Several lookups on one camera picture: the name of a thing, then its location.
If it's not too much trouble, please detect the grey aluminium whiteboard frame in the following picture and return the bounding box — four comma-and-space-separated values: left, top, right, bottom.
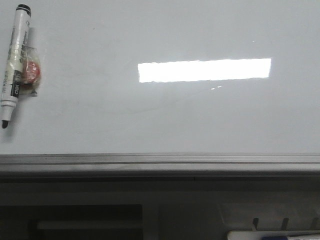
0, 153, 320, 181

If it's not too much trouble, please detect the white whiteboard surface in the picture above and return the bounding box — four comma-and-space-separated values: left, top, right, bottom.
0, 0, 320, 155

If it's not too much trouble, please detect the red magnet taped to marker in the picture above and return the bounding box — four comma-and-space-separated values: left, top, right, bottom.
19, 46, 41, 96

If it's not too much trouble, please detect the grey marker tray with hooks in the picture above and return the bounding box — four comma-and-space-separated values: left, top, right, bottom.
219, 203, 320, 240

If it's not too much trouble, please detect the white black whiteboard marker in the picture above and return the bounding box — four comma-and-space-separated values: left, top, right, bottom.
0, 4, 32, 129

